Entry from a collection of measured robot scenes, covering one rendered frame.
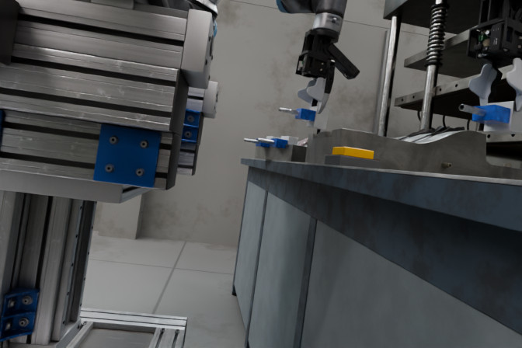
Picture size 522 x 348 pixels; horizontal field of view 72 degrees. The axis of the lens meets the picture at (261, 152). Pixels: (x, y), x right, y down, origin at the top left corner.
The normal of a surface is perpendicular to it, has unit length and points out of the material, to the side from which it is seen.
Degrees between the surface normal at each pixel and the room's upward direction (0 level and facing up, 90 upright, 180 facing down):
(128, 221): 90
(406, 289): 90
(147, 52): 90
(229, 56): 90
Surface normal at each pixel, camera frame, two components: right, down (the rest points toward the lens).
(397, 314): -0.98, -0.14
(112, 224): 0.10, -0.01
